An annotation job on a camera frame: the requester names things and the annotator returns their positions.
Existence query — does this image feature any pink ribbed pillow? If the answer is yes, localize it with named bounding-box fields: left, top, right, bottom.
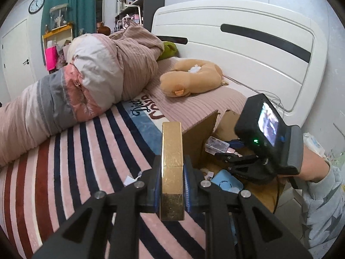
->
left=143, top=57, right=247, bottom=132

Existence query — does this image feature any glass display case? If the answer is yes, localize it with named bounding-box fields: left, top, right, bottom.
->
left=50, top=3, right=68, bottom=30

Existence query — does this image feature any pink gift bag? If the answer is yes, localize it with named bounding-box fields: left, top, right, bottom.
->
left=44, top=46, right=58, bottom=71

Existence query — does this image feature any green plush toy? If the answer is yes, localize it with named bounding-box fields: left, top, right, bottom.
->
left=157, top=41, right=178, bottom=61

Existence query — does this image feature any rolled striped quilt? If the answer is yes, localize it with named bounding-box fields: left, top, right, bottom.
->
left=1, top=22, right=164, bottom=166

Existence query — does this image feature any teal curtain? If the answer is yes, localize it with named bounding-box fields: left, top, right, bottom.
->
left=40, top=0, right=98, bottom=66

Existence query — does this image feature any striped plush bed blanket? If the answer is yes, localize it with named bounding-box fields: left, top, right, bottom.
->
left=0, top=93, right=211, bottom=259

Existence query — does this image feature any round wall clock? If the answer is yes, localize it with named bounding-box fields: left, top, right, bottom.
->
left=28, top=0, right=45, bottom=15

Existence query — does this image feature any brown cardboard box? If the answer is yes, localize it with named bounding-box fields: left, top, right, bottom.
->
left=181, top=109, right=287, bottom=213

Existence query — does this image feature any yellow small cabinet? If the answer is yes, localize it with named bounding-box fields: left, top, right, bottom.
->
left=42, top=23, right=74, bottom=50

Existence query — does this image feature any gold rectangular box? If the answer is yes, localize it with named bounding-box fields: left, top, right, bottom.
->
left=160, top=122, right=184, bottom=221

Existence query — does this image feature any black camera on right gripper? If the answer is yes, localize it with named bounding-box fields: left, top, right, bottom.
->
left=234, top=94, right=303, bottom=175

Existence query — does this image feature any right forearm grey star sleeve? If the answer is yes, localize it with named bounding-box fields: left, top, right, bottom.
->
left=301, top=166, right=344, bottom=258

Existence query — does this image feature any orange plush toy pillow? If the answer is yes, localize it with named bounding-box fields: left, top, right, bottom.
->
left=160, top=59, right=227, bottom=98

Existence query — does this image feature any person's right hand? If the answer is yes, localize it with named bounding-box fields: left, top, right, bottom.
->
left=278, top=145, right=330, bottom=184

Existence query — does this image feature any clear bottle pink cap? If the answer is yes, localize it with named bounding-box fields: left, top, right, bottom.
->
left=204, top=136, right=238, bottom=156

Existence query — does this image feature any white bed headboard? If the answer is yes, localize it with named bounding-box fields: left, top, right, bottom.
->
left=152, top=0, right=328, bottom=126

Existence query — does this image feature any light blue square case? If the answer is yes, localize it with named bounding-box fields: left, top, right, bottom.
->
left=211, top=170, right=243, bottom=194

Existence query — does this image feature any white door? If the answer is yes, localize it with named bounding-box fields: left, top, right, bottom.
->
left=1, top=20, right=36, bottom=100

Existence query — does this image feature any black bookshelf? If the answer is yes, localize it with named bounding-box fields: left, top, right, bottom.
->
left=114, top=0, right=165, bottom=31

